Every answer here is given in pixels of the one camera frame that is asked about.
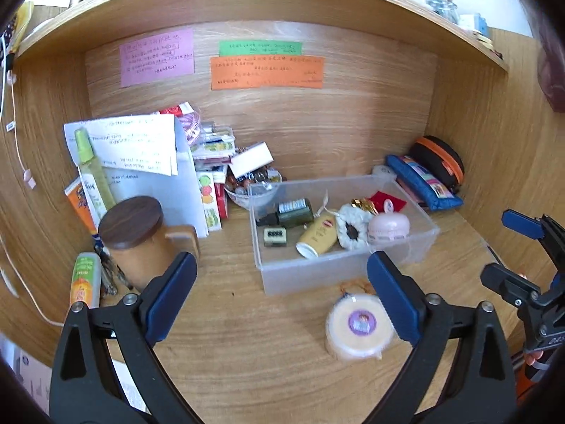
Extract white handwritten paper sheet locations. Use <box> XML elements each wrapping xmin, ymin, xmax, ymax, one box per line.
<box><xmin>64</xmin><ymin>114</ymin><xmax>178</xmax><ymax>176</ymax></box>

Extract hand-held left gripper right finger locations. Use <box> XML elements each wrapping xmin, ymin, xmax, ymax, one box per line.
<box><xmin>366</xmin><ymin>251</ymin><xmax>518</xmax><ymax>424</ymax></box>

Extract yellow sunscreen bottle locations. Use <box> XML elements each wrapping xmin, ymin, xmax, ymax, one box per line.
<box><xmin>296</xmin><ymin>211</ymin><xmax>338</xmax><ymax>259</ymax></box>

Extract fruit printed box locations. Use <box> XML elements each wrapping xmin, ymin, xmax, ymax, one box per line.
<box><xmin>196</xmin><ymin>171</ymin><xmax>222</xmax><ymax>232</ymax></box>

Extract wooden desktop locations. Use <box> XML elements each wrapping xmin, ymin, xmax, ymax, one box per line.
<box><xmin>9</xmin><ymin>205</ymin><xmax>530</xmax><ymax>424</ymax></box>

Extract orange paper note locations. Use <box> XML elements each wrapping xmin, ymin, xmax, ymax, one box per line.
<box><xmin>210</xmin><ymin>55</ymin><xmax>326</xmax><ymax>91</ymax></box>

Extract glass bowl of beads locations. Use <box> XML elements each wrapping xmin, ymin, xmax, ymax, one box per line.
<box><xmin>224</xmin><ymin>168</ymin><xmax>283</xmax><ymax>210</ymax></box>

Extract white cable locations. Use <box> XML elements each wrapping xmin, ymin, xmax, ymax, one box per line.
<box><xmin>0</xmin><ymin>230</ymin><xmax>67</xmax><ymax>328</ymax></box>

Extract black and orange round case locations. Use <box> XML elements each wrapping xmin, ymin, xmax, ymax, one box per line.
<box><xmin>408</xmin><ymin>135</ymin><xmax>465</xmax><ymax>194</ymax></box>

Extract yellow cloth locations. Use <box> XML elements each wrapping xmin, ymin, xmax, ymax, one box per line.
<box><xmin>11</xmin><ymin>1</ymin><xmax>35</xmax><ymax>54</ymax></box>

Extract white printed document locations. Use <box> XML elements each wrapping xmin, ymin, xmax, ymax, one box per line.
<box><xmin>106</xmin><ymin>117</ymin><xmax>209</xmax><ymax>239</ymax></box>

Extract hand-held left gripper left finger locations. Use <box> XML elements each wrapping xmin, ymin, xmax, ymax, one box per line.
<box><xmin>49</xmin><ymin>251</ymin><xmax>199</xmax><ymax>424</ymax></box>

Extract green spray bottle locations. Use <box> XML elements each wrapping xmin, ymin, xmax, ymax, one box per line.
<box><xmin>74</xmin><ymin>128</ymin><xmax>116</xmax><ymax>217</ymax></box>

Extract small clear green box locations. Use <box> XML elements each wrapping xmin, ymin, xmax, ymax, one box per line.
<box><xmin>263</xmin><ymin>226</ymin><xmax>289</xmax><ymax>247</ymax></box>

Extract clear tub with cream filling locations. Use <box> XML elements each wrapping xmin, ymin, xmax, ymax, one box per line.
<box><xmin>326</xmin><ymin>293</ymin><xmax>397</xmax><ymax>361</ymax></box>

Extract orange and white tube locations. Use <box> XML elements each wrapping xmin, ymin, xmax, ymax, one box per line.
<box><xmin>64</xmin><ymin>176</ymin><xmax>100</xmax><ymax>236</ymax></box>

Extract stack of snack packets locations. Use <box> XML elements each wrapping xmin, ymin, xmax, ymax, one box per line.
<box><xmin>159</xmin><ymin>102</ymin><xmax>234</xmax><ymax>173</ymax></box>

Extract blue pencil case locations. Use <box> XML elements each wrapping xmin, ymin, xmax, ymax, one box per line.
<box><xmin>385</xmin><ymin>154</ymin><xmax>464</xmax><ymax>211</ymax></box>

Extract wooden shelf board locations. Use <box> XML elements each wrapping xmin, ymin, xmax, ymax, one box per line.
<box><xmin>13</xmin><ymin>0</ymin><xmax>510</xmax><ymax>73</ymax></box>

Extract black binder clip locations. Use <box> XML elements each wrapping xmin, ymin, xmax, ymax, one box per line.
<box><xmin>99</xmin><ymin>243</ymin><xmax>134</xmax><ymax>296</ymax></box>

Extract white scrunchie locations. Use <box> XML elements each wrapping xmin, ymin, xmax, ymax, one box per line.
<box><xmin>324</xmin><ymin>192</ymin><xmax>370</xmax><ymax>252</ymax></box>

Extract small white box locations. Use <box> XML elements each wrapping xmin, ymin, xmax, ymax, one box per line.
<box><xmin>230</xmin><ymin>141</ymin><xmax>273</xmax><ymax>178</ymax></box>

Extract clear plastic bin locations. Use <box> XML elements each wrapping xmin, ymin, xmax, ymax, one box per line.
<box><xmin>247</xmin><ymin>173</ymin><xmax>441</xmax><ymax>296</ymax></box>

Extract pink paper note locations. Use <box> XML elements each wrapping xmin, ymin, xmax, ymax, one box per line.
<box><xmin>120</xmin><ymin>28</ymin><xmax>195</xmax><ymax>88</ymax></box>

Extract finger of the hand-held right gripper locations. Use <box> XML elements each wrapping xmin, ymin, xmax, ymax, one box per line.
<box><xmin>502</xmin><ymin>208</ymin><xmax>565</xmax><ymax>275</ymax></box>
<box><xmin>480</xmin><ymin>263</ymin><xmax>546</xmax><ymax>308</ymax></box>

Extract white cardboard box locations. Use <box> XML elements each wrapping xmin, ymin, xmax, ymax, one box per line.
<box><xmin>13</xmin><ymin>344</ymin><xmax>53</xmax><ymax>413</ymax></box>

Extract brown ceramic mug with lid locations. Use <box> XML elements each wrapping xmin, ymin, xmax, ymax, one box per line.
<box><xmin>98</xmin><ymin>196</ymin><xmax>201</xmax><ymax>292</ymax></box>

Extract pink round compact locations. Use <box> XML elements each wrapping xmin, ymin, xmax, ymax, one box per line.
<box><xmin>368</xmin><ymin>200</ymin><xmax>412</xmax><ymax>245</ymax></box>

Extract green paper note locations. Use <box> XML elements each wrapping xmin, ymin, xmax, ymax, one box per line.
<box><xmin>218</xmin><ymin>40</ymin><xmax>303</xmax><ymax>57</ymax></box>

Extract orange and green tube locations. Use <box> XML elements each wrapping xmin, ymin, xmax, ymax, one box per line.
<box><xmin>70</xmin><ymin>252</ymin><xmax>102</xmax><ymax>310</ymax></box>

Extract green glass dropper bottle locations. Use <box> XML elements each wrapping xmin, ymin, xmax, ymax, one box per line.
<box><xmin>255</xmin><ymin>199</ymin><xmax>315</xmax><ymax>229</ymax></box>

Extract clear glass jar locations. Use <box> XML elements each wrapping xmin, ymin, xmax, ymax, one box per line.
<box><xmin>427</xmin><ymin>0</ymin><xmax>460</xmax><ymax>23</ymax></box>

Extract pink cable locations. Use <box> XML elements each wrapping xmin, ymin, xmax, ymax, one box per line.
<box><xmin>6</xmin><ymin>68</ymin><xmax>37</xmax><ymax>190</ymax></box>

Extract red pouch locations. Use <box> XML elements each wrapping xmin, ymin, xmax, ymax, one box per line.
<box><xmin>368</xmin><ymin>191</ymin><xmax>407</xmax><ymax>213</ymax></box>

